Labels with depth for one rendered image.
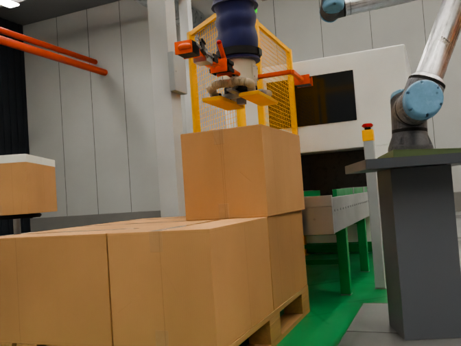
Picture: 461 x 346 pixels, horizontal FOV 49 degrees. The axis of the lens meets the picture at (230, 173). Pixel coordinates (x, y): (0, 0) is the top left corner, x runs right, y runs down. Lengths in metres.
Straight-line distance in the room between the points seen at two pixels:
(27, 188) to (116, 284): 1.92
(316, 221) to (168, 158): 1.51
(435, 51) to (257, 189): 0.91
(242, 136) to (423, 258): 0.91
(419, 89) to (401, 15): 10.02
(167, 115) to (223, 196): 1.78
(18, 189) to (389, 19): 9.81
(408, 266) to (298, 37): 10.52
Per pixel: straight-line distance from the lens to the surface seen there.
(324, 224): 2.81
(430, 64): 2.24
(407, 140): 2.31
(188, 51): 2.04
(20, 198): 3.67
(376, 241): 3.35
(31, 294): 2.09
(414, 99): 2.16
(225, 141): 2.27
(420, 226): 2.27
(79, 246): 1.92
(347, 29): 12.26
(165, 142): 3.94
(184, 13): 6.59
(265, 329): 2.21
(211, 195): 2.29
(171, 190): 3.91
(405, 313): 2.30
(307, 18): 12.55
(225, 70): 2.35
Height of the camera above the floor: 0.64
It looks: 3 degrees up
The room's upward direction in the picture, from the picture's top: 4 degrees counter-clockwise
